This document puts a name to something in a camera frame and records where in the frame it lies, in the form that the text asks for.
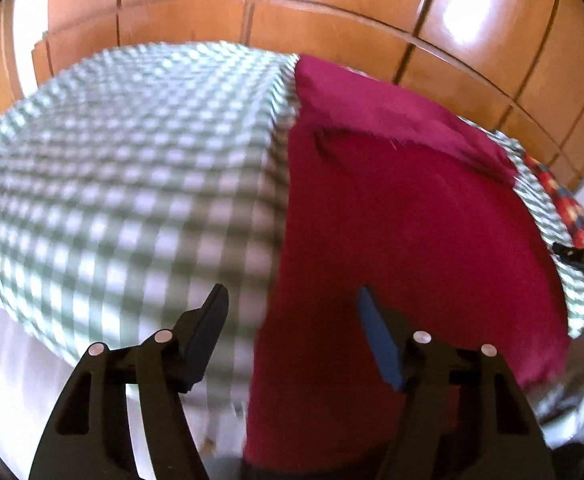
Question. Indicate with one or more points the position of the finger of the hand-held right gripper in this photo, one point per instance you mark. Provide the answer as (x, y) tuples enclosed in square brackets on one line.
[(579, 257)]

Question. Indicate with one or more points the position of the multicoloured plaid pillow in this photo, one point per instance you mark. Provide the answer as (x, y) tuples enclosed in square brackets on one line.
[(569, 205)]

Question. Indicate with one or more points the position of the green white checkered bedsheet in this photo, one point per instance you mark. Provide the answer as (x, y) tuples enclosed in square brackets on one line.
[(121, 185)]

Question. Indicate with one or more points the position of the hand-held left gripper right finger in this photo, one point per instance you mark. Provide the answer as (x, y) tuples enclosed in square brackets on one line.
[(379, 340)]

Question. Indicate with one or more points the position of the wooden panelled wardrobe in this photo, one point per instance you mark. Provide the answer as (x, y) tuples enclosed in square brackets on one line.
[(347, 5)]

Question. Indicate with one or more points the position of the dark red garment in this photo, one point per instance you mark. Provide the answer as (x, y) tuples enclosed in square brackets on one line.
[(397, 235)]

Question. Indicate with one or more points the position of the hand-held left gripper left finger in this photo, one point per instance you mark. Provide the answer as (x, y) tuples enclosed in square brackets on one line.
[(202, 335)]

